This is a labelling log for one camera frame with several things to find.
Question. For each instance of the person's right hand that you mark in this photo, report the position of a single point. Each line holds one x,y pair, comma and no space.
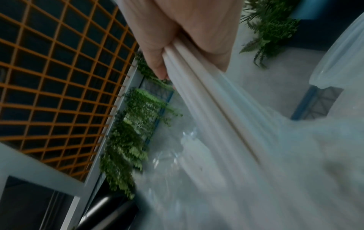
196,24

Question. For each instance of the translucent plastic bag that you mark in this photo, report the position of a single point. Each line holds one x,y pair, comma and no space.
241,146

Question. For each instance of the hanging green fern plant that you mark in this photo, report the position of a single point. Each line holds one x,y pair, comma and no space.
128,137

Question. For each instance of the dark blue panel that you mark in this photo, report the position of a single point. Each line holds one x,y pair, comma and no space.
330,22

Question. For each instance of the orange lattice window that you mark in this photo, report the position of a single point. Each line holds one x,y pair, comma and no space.
57,74

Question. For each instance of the black cylinder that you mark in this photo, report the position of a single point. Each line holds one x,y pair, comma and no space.
105,211

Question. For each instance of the blue metal frame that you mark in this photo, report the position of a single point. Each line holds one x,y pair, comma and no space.
315,102

